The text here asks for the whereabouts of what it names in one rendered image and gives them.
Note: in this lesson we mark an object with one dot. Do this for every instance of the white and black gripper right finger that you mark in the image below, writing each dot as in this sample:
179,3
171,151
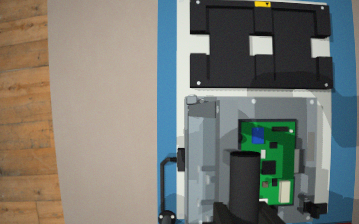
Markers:
267,215

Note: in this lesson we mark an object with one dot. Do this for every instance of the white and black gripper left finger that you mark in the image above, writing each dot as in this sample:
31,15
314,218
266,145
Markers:
221,214

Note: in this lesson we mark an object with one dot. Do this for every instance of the green circuit board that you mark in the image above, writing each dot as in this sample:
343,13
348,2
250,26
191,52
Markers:
277,148

